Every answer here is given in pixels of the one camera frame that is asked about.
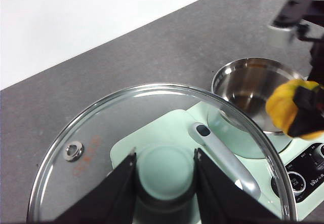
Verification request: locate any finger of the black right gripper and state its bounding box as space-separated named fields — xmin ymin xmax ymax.
xmin=288 ymin=86 xmax=324 ymax=138

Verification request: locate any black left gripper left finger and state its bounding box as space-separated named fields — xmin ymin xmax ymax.
xmin=54 ymin=147 xmax=138 ymax=224

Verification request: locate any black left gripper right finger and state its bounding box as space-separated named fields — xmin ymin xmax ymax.
xmin=194 ymin=147 xmax=282 ymax=224

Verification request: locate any glass lid with mint knob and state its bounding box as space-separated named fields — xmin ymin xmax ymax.
xmin=26 ymin=83 xmax=298 ymax=224

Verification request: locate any mint green small steamer pot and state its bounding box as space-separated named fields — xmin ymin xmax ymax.
xmin=211 ymin=57 xmax=304 ymax=136

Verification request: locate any mint green cooker base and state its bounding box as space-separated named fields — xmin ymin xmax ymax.
xmin=110 ymin=101 xmax=324 ymax=224

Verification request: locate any silver black control knob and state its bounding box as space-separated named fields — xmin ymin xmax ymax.
xmin=286 ymin=170 xmax=306 ymax=193
xmin=312 ymin=144 xmax=324 ymax=164

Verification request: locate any pale grey right camera box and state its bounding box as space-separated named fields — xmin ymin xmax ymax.
xmin=267 ymin=23 xmax=294 ymax=50

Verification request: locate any black right camera bracket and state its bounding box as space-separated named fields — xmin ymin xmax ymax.
xmin=273 ymin=0 xmax=316 ymax=28

